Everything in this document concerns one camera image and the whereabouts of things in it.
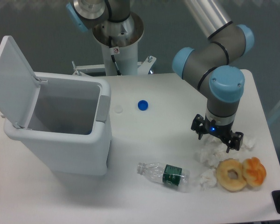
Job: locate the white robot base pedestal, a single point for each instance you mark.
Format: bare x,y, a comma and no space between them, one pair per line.
119,45

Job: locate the white trash bin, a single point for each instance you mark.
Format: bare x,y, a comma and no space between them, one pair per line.
70,129

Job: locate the glazed ring donut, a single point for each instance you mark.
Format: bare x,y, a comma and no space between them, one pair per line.
229,175

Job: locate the white trash bin lid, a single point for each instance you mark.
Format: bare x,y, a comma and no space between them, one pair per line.
19,86

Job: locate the large crumpled white tissue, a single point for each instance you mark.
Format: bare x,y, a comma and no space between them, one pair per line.
213,151

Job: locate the white bottle cap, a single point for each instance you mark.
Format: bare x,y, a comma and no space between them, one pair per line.
118,109

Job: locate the small crumpled white tissue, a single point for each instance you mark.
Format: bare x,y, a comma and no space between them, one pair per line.
207,180

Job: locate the clear plastic bottle green label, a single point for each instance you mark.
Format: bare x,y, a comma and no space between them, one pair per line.
170,176

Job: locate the blue bottle cap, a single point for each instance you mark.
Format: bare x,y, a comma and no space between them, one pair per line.
142,105

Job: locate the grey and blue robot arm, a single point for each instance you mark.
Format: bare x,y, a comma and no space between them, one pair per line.
207,70

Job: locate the orange twisted bread roll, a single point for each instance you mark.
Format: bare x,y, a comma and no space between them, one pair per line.
254,171

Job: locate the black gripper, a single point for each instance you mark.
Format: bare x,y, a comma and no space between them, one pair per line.
223,132

